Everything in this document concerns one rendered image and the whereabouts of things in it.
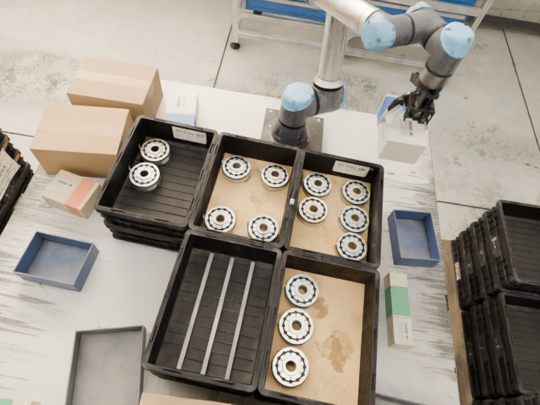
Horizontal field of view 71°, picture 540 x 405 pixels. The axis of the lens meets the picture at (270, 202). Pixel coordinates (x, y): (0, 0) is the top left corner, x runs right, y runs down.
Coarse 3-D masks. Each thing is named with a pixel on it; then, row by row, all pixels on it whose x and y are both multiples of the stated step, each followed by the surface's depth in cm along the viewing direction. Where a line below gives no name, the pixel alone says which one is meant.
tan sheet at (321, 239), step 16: (304, 176) 142; (336, 176) 143; (336, 192) 139; (336, 208) 136; (368, 208) 137; (304, 224) 131; (336, 224) 132; (304, 240) 128; (320, 240) 129; (336, 240) 129
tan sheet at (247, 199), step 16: (224, 160) 142; (256, 160) 143; (256, 176) 140; (224, 192) 135; (240, 192) 136; (256, 192) 136; (272, 192) 137; (208, 208) 131; (240, 208) 132; (256, 208) 133; (272, 208) 133; (240, 224) 129
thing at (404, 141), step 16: (384, 96) 125; (400, 112) 120; (384, 128) 119; (400, 128) 117; (416, 128) 117; (384, 144) 117; (400, 144) 115; (416, 144) 114; (400, 160) 121; (416, 160) 120
